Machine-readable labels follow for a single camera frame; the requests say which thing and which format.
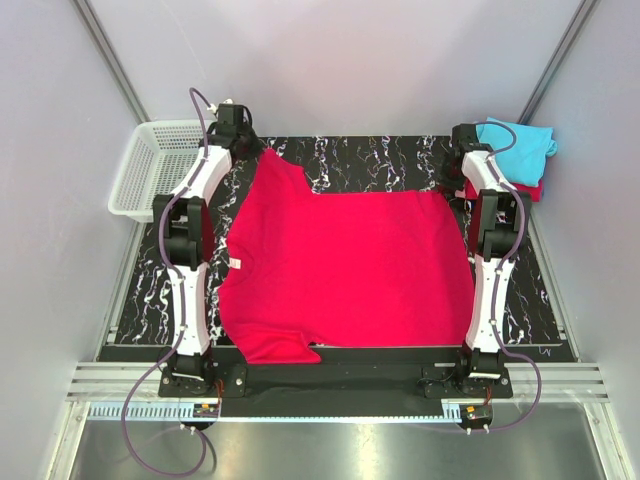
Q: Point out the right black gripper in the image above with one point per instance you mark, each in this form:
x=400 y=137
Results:
x=451 y=186

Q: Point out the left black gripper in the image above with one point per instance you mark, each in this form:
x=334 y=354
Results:
x=256 y=145

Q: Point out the red t-shirt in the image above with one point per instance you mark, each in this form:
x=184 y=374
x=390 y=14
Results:
x=536 y=192
x=352 y=270

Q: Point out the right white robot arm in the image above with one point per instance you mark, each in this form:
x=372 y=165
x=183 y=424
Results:
x=499 y=223

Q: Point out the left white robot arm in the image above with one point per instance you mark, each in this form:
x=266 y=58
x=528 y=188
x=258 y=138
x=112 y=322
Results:
x=186 y=243

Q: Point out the folded red t-shirt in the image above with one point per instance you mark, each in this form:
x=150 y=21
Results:
x=536 y=192

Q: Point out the folded cyan t-shirt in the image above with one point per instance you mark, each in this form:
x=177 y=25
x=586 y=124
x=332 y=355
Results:
x=522 y=151

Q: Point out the white plastic perforated basket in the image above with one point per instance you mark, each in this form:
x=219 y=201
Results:
x=160 y=158

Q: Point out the black marbled table mat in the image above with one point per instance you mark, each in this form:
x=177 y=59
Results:
x=141 y=322

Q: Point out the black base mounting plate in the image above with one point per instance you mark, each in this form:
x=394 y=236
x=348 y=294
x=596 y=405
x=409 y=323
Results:
x=359 y=383

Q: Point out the aluminium extrusion rail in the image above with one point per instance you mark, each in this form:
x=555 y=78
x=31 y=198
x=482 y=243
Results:
x=572 y=382

